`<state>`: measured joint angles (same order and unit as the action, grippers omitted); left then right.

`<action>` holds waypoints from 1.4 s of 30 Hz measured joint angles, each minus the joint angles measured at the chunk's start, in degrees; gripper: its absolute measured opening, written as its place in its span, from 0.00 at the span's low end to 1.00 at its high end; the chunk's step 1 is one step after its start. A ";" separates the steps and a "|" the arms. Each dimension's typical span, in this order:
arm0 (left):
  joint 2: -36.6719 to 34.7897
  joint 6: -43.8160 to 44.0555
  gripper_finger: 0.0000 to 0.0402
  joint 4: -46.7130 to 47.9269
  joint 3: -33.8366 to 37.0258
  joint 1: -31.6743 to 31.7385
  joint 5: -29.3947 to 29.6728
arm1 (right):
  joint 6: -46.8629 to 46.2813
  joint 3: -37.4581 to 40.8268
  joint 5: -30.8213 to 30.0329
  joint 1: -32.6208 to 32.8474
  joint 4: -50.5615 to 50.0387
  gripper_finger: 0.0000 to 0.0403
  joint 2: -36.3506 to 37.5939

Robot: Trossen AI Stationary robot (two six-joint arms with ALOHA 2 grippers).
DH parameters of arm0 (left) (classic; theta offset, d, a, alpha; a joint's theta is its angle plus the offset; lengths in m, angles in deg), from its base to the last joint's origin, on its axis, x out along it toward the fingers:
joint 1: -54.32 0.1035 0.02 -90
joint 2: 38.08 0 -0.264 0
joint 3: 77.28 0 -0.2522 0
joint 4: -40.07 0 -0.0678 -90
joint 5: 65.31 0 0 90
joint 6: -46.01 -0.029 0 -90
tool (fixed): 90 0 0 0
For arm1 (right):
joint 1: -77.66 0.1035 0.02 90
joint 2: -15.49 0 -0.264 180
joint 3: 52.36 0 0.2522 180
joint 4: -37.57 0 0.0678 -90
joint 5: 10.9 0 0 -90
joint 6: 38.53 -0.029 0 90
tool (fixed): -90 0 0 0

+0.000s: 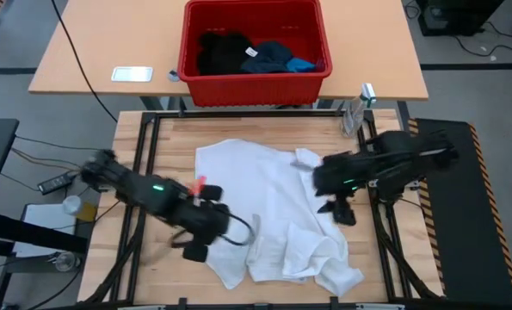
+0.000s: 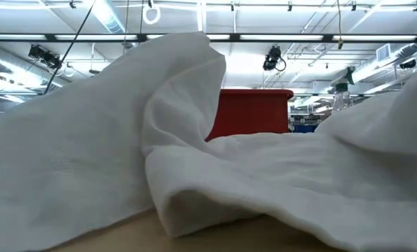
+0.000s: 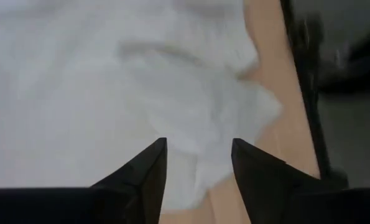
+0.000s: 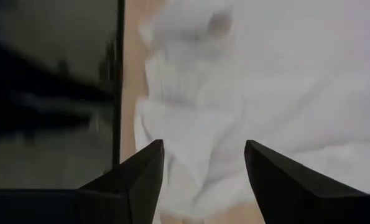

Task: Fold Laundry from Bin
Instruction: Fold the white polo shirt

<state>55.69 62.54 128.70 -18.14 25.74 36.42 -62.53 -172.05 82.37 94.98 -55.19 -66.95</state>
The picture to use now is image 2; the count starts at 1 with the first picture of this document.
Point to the red plastic laundry bin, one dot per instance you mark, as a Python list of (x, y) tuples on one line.
[(253, 112)]

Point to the blue storage bin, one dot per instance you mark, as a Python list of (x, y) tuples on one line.
[(304, 129)]

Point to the black beam with lights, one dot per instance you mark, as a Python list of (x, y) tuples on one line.
[(234, 37)]

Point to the clear spray bottle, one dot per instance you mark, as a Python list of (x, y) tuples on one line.
[(341, 101)]

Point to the black ceiling spotlight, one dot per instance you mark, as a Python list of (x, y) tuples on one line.
[(45, 56)]

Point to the black hanging camera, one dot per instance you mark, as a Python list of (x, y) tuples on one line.
[(272, 57)]

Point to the silver ventilation duct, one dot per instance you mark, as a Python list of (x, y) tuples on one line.
[(104, 15)]

